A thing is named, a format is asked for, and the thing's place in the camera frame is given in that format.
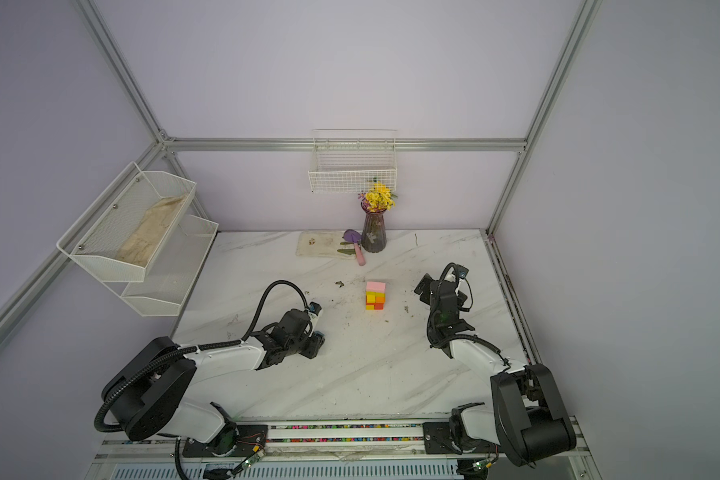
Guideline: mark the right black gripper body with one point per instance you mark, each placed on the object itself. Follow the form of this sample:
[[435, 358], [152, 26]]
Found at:
[[427, 295]]

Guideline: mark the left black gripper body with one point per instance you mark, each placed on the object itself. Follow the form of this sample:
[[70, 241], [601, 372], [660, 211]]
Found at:
[[307, 346]]

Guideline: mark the pink wood block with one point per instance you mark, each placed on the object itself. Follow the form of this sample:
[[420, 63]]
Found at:
[[377, 287]]

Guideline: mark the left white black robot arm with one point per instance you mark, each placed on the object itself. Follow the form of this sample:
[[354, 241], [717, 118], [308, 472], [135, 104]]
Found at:
[[149, 396]]

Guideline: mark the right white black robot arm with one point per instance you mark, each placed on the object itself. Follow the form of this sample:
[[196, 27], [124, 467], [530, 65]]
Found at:
[[525, 417]]

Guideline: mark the purple glass vase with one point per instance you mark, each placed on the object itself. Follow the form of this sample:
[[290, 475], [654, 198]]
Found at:
[[374, 236]]

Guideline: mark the purple pink toy knife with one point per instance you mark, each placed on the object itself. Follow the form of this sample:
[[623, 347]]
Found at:
[[354, 238]]

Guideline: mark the lower white mesh shelf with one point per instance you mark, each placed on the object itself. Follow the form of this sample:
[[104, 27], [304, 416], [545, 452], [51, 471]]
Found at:
[[173, 273]]

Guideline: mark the white mesh shelf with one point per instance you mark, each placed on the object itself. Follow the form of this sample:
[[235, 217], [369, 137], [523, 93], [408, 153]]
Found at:
[[173, 273], [96, 237]]

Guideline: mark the yellow artificial flowers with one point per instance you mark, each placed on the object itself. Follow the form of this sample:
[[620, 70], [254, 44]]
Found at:
[[378, 199]]

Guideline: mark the beige cloth in shelf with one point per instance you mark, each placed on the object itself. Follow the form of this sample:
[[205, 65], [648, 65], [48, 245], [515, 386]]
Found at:
[[143, 242]]

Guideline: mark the upper white mesh shelf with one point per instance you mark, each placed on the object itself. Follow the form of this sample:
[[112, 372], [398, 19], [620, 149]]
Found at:
[[96, 237]]

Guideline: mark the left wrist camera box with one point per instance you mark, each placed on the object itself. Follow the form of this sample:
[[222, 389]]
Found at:
[[314, 310]]

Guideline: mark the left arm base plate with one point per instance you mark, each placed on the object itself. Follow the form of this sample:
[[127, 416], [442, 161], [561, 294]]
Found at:
[[225, 443]]

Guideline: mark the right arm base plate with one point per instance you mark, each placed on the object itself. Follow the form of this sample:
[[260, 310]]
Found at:
[[444, 438]]

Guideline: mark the aluminium front rail frame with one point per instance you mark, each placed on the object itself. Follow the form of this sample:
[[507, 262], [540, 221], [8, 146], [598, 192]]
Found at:
[[373, 449]]

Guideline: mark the white wire wall basket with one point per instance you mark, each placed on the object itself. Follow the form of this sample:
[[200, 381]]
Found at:
[[352, 161]]

